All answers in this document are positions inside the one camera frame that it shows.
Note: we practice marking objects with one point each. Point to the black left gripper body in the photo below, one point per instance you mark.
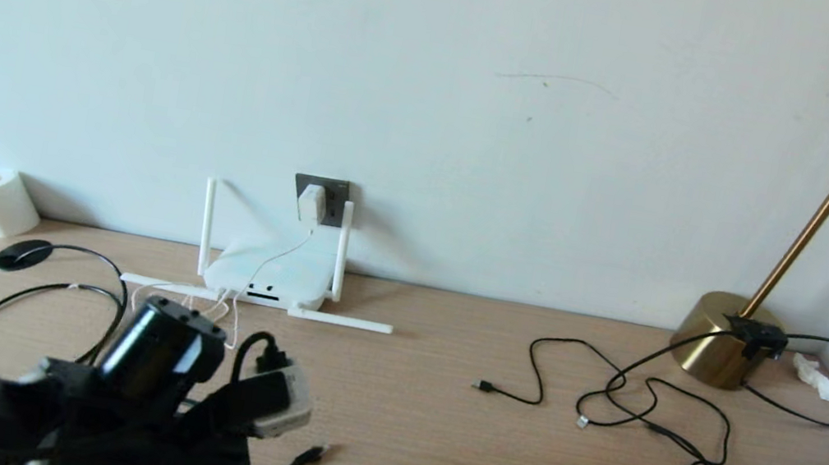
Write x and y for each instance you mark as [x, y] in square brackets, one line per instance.
[212, 458]

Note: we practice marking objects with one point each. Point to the white power adapter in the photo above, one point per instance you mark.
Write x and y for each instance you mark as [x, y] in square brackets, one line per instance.
[313, 202]

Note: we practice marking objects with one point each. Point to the white router with antennas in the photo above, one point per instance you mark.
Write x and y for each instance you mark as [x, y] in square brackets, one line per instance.
[292, 271]

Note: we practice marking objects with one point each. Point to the gold desk lamp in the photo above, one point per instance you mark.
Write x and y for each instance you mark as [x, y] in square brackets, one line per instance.
[711, 342]

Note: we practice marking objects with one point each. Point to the black clip on lamp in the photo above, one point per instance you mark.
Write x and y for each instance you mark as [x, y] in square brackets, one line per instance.
[757, 338]

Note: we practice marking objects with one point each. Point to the crumpled white tissue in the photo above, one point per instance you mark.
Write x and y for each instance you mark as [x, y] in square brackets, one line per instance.
[822, 380]

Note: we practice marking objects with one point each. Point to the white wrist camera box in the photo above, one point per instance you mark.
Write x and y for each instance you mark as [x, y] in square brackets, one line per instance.
[286, 412]

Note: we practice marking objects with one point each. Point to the grey wall socket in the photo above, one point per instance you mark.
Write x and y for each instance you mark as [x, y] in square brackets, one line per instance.
[339, 200]

